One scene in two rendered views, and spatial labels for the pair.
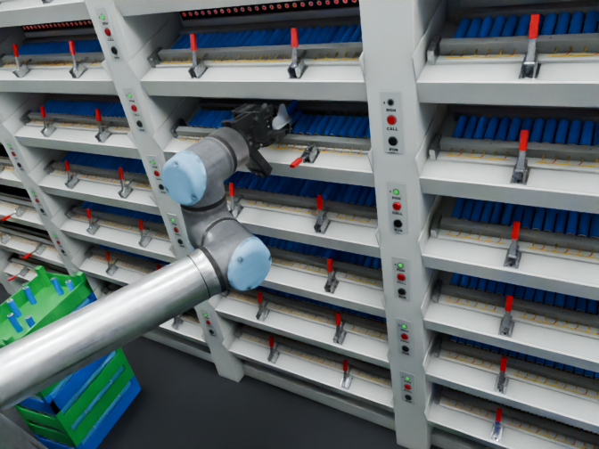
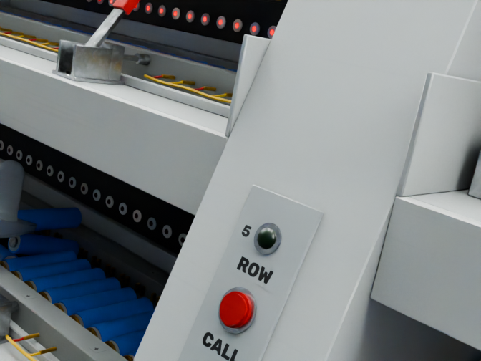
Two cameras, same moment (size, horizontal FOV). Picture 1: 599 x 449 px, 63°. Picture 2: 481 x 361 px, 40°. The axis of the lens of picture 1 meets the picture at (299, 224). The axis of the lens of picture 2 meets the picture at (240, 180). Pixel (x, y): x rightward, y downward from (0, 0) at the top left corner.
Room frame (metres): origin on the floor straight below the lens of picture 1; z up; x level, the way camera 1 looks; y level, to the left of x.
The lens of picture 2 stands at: (0.58, -0.20, 1.09)
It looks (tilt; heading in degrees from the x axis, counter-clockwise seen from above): 2 degrees up; 4
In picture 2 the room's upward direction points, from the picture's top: 23 degrees clockwise
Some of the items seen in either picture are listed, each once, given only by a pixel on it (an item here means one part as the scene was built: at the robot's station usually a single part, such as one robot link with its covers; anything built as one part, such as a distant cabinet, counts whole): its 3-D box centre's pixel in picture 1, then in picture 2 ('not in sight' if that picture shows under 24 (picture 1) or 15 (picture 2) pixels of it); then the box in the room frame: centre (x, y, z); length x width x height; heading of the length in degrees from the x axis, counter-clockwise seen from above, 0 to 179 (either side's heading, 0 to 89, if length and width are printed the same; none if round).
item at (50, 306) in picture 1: (29, 308); not in sight; (1.21, 0.85, 0.52); 0.30 x 0.20 x 0.08; 153
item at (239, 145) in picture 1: (225, 151); not in sight; (0.93, 0.12, 1.02); 0.10 x 0.05 x 0.09; 55
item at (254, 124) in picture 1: (248, 132); not in sight; (1.00, 0.07, 1.02); 0.12 x 0.08 x 0.09; 145
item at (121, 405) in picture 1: (90, 409); not in sight; (1.21, 0.85, 0.04); 0.30 x 0.20 x 0.08; 153
